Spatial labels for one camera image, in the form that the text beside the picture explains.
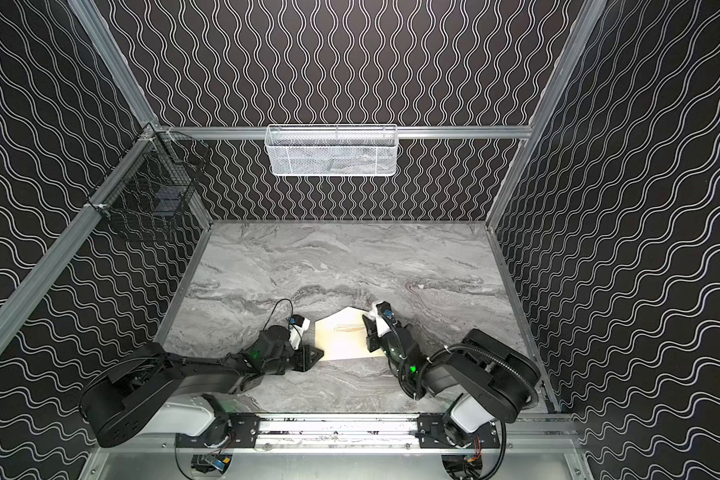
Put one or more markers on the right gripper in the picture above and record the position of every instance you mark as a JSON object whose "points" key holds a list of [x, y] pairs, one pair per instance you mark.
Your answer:
{"points": [[374, 337]]}

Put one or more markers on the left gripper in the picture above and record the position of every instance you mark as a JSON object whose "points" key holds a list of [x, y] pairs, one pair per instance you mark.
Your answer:
{"points": [[303, 355]]}

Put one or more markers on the cream envelope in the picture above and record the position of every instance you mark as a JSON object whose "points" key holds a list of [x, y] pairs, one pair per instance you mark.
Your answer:
{"points": [[342, 336]]}

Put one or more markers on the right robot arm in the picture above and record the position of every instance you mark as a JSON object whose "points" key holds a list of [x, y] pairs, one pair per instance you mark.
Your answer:
{"points": [[497, 382]]}

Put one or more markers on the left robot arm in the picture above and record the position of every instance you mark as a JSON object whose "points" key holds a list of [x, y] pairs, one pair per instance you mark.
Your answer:
{"points": [[156, 391]]}

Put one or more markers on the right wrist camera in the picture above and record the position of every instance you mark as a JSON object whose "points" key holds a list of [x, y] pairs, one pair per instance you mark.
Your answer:
{"points": [[382, 315]]}

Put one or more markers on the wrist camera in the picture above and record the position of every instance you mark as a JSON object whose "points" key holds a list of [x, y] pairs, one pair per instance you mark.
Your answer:
{"points": [[297, 326], [382, 315]]}

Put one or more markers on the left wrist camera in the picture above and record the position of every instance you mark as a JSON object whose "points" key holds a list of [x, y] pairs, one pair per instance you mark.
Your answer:
{"points": [[297, 326]]}

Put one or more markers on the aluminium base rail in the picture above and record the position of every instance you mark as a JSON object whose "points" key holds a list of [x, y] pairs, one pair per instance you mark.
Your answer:
{"points": [[363, 433]]}

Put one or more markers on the white wire mesh basket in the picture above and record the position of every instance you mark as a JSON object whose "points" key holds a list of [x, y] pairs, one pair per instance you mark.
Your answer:
{"points": [[332, 150]]}

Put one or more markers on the black wire basket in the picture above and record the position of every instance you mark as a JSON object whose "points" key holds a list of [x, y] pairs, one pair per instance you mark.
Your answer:
{"points": [[155, 200]]}

